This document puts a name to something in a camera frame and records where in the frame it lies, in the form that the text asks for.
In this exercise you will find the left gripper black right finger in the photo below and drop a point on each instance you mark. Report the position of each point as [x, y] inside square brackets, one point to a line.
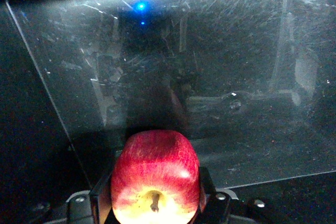
[215, 205]

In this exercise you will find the black plastic box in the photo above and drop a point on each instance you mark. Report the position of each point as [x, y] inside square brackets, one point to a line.
[236, 77]

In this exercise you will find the red yellow apple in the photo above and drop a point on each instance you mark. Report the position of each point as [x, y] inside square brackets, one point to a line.
[155, 171]

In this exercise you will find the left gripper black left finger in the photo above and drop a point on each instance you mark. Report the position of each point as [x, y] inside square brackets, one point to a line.
[89, 208]

